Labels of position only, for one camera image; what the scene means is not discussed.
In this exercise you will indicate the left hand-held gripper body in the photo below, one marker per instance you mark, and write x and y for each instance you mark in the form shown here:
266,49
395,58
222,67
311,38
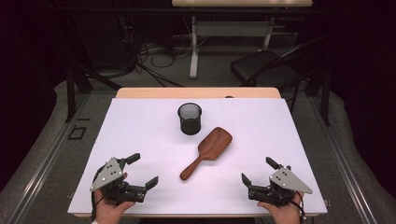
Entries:
109,174

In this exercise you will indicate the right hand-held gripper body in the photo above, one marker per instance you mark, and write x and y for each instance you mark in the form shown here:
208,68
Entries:
286,180

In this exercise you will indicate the brown wooden hairbrush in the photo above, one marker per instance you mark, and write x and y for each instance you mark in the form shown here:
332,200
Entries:
214,143

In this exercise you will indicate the black mesh pen cup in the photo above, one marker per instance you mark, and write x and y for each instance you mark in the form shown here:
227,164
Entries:
190,126

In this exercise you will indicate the person's right hand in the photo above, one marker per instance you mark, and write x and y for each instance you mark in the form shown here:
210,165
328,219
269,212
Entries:
286,214

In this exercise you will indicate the person's left hand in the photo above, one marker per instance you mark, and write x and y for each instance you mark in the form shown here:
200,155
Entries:
107,213

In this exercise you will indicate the white table cover sheet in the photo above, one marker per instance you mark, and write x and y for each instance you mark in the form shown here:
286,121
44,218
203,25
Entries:
140,140

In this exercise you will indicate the black metal stand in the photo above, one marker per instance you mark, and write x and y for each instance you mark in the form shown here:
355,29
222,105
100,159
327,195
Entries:
70,93
325,99

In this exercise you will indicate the black folding chair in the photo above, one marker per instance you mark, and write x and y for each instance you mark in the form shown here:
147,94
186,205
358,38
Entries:
264,67

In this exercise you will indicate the dark cabinet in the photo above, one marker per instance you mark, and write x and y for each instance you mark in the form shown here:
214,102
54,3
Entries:
99,43

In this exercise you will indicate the white-legged desk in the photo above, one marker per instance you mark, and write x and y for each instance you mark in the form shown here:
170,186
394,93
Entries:
232,28

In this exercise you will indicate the metal floor rail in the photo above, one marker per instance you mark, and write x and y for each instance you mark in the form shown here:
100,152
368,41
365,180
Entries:
46,163
342,163

